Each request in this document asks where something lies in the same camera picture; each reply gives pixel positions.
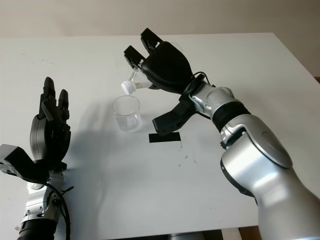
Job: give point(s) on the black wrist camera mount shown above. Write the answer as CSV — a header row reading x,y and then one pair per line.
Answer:
x,y
175,117
17,162

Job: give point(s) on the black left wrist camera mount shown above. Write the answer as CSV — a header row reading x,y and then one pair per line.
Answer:
x,y
17,162

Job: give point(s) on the clear glass cup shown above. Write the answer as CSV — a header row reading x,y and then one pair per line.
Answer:
x,y
126,115

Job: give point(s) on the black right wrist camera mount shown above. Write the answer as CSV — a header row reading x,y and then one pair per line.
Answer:
x,y
175,117

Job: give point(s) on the black tape strip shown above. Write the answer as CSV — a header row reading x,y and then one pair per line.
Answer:
x,y
165,138

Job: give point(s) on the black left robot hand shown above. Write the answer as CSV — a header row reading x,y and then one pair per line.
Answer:
x,y
47,140

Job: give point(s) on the clear plastic water bottle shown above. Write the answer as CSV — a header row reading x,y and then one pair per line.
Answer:
x,y
127,87

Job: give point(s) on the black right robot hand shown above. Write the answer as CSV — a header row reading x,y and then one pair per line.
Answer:
x,y
167,67

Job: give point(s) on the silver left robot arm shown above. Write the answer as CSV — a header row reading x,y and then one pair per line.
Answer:
x,y
37,207

